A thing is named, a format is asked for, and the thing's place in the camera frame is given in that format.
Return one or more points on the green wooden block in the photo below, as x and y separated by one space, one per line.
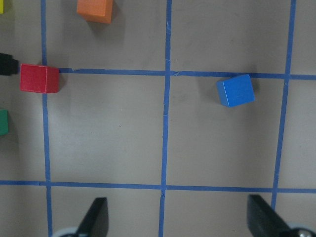
4 129

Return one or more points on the brown paper mat blue grid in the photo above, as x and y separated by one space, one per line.
138 118

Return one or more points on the yellow wooden block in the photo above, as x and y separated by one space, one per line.
1 6

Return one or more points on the orange wooden block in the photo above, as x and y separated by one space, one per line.
99 11

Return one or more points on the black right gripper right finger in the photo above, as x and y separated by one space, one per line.
263 221

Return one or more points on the red wooden block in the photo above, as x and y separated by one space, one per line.
39 79

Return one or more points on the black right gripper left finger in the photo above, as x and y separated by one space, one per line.
96 221

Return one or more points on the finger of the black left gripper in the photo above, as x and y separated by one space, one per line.
8 65

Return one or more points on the blue wooden block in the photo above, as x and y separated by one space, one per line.
235 91

